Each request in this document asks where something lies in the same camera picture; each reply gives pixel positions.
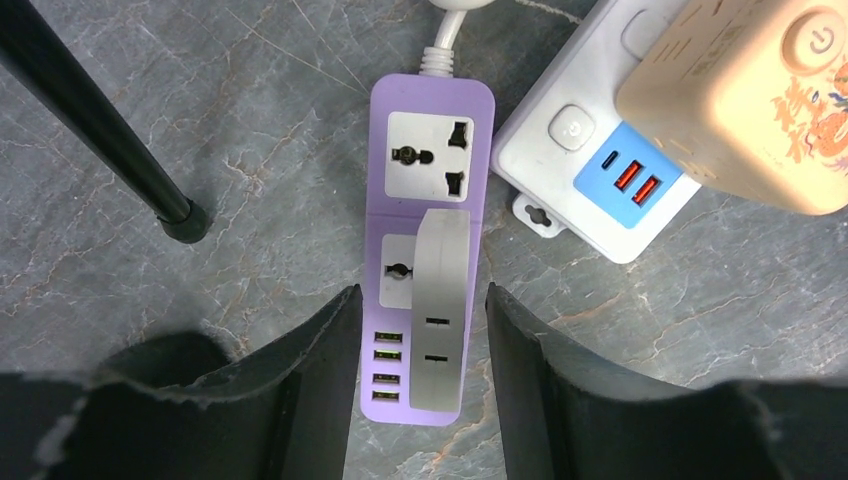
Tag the purple power strip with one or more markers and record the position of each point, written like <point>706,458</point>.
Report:
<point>429,148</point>

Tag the white multicolour power strip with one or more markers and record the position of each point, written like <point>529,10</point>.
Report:
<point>574,162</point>

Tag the white plug adapter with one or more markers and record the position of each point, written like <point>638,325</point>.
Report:
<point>439,304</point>

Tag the beige cube socket adapter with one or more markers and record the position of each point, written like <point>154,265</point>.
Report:
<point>750,98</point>

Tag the black perforated music stand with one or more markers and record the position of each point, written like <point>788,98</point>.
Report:
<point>39,60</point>

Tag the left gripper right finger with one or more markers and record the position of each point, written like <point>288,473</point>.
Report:
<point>566,412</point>

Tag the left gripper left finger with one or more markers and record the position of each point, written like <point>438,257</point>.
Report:
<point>176,407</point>

